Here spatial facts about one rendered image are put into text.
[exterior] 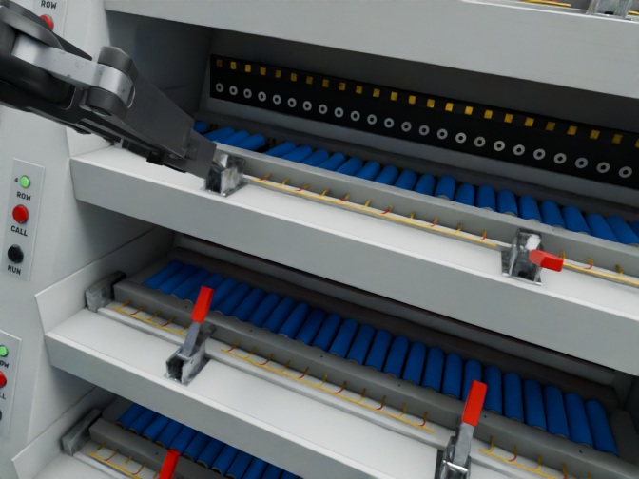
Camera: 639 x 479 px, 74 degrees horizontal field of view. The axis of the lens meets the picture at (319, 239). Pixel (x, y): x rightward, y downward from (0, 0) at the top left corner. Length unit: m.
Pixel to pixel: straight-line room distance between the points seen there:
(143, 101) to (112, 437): 0.47
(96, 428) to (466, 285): 0.48
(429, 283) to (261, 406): 0.20
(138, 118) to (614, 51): 0.31
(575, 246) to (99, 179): 0.43
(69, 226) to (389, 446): 0.39
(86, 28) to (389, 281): 0.37
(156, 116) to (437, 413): 0.35
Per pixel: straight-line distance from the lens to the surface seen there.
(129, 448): 0.61
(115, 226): 0.56
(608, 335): 0.37
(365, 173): 0.43
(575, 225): 0.44
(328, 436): 0.42
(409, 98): 0.50
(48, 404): 0.60
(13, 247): 0.54
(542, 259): 0.28
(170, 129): 0.25
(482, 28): 0.36
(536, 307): 0.35
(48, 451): 0.64
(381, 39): 0.37
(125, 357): 0.49
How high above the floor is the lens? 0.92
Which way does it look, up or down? 9 degrees down
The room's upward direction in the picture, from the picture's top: 14 degrees clockwise
